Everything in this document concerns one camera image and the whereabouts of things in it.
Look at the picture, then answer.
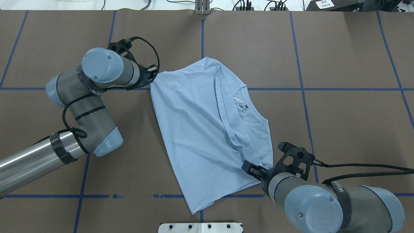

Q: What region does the light blue t-shirt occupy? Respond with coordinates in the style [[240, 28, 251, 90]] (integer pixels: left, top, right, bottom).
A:
[[150, 57, 273, 214]]

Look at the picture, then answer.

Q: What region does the black box with white label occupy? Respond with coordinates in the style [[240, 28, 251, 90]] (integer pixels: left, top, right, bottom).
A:
[[305, 0, 364, 12]]

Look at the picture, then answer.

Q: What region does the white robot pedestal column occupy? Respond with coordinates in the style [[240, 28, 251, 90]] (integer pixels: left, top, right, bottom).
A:
[[158, 222, 244, 233]]

